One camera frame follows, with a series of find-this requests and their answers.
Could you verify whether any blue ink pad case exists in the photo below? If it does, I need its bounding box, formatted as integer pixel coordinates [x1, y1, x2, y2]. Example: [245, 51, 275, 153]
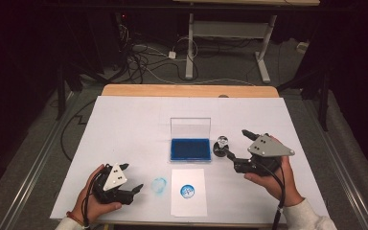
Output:
[170, 117, 213, 163]

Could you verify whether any right hand-held gripper black cable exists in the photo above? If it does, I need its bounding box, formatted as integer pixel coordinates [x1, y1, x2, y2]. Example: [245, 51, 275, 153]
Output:
[252, 159, 287, 230]

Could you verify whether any black metal stand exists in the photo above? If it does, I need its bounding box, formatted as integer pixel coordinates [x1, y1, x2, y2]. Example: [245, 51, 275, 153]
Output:
[276, 68, 330, 132]

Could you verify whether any metal floor rail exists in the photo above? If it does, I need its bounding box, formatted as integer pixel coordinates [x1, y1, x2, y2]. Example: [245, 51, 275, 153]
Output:
[0, 92, 78, 230]
[312, 95, 368, 230]

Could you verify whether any tangle of black floor cables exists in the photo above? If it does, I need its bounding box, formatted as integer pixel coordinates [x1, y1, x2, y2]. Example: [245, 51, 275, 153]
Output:
[116, 18, 200, 84]

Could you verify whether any black floor cable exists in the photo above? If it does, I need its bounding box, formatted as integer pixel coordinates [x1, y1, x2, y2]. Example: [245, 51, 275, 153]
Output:
[60, 100, 97, 162]

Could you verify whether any person's left hand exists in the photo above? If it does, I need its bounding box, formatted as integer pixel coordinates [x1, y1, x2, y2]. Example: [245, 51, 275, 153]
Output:
[71, 164, 123, 224]

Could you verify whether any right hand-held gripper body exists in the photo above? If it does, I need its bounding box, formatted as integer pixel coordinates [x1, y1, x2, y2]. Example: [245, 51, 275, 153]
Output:
[234, 133, 295, 176]

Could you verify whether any white table cover board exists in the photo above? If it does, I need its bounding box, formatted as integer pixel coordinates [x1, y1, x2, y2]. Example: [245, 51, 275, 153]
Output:
[50, 95, 334, 227]

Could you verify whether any white paper sheet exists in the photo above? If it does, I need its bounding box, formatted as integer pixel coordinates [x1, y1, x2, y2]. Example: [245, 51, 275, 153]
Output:
[171, 168, 209, 218]

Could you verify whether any red bead bracelet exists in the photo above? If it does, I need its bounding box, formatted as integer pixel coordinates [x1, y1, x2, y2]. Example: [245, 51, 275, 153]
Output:
[65, 210, 89, 228]

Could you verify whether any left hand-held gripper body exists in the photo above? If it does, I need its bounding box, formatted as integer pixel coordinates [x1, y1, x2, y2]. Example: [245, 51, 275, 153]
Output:
[91, 162, 134, 205]

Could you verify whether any left hand-held gripper black cable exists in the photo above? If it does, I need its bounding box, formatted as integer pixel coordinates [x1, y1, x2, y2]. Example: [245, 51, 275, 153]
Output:
[80, 166, 109, 229]

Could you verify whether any person's right hand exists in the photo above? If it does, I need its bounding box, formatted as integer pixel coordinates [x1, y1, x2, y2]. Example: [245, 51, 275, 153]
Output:
[243, 135, 305, 208]

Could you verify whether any black round stamp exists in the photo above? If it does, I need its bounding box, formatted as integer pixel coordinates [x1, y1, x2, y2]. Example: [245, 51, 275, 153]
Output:
[213, 142, 230, 158]

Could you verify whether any wooden table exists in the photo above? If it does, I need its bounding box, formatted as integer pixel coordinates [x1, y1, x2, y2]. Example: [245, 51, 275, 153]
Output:
[101, 83, 281, 99]

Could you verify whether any white floor cable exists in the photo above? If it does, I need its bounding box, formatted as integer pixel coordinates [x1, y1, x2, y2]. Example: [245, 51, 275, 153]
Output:
[140, 63, 257, 87]

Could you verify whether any stamp with clear handle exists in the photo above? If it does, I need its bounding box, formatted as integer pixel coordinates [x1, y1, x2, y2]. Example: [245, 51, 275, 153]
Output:
[217, 135, 230, 150]

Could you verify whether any white desk frame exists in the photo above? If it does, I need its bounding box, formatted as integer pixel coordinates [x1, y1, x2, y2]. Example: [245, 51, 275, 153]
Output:
[172, 0, 321, 84]

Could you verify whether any hand-held gripper black cable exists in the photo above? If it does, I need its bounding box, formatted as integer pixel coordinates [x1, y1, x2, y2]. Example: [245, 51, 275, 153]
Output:
[252, 159, 287, 230]
[80, 166, 109, 229]

